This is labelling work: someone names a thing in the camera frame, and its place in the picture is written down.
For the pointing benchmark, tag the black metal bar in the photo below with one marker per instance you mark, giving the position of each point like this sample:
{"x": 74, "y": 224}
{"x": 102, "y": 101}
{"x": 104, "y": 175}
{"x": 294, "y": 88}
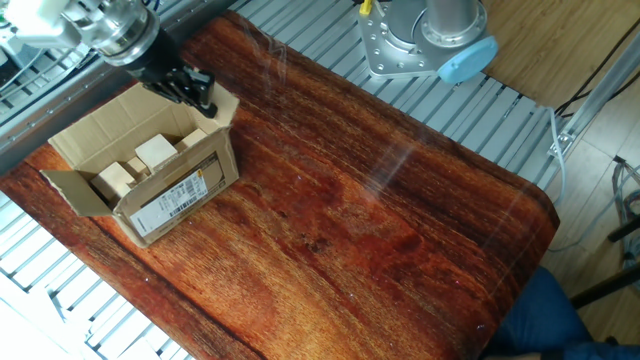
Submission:
{"x": 605, "y": 287}

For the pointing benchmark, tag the brown cardboard box with label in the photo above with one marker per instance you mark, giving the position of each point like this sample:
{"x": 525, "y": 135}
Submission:
{"x": 170, "y": 200}

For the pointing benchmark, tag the white paper sheet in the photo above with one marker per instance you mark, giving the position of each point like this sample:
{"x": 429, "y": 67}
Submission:
{"x": 35, "y": 330}

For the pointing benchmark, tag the leg in blue trousers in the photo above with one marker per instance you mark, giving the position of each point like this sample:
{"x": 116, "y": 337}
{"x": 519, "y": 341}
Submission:
{"x": 540, "y": 320}

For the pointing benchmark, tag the yellow tag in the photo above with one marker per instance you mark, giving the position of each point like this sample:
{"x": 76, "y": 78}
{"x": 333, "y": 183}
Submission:
{"x": 366, "y": 7}

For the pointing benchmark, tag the wood grain table mat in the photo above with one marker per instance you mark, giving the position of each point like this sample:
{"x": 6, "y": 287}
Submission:
{"x": 350, "y": 210}

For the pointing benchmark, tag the silver robot base mounting plate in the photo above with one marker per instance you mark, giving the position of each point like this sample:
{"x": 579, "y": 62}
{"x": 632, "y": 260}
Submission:
{"x": 385, "y": 50}

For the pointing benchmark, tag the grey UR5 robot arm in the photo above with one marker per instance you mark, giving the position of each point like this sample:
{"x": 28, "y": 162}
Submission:
{"x": 100, "y": 25}

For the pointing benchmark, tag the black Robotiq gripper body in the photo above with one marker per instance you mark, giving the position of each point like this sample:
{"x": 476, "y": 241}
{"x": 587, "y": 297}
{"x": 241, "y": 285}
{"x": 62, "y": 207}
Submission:
{"x": 157, "y": 60}

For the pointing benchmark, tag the pale wooden block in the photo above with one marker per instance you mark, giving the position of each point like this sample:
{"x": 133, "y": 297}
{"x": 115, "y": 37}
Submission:
{"x": 156, "y": 152}
{"x": 112, "y": 181}
{"x": 192, "y": 139}
{"x": 136, "y": 167}

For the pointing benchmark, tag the aluminium profile strut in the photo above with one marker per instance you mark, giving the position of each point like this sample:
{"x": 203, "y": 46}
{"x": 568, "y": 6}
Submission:
{"x": 600, "y": 95}

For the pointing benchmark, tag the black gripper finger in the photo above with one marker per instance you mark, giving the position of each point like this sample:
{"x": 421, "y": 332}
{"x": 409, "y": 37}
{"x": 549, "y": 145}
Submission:
{"x": 197, "y": 80}
{"x": 172, "y": 92}

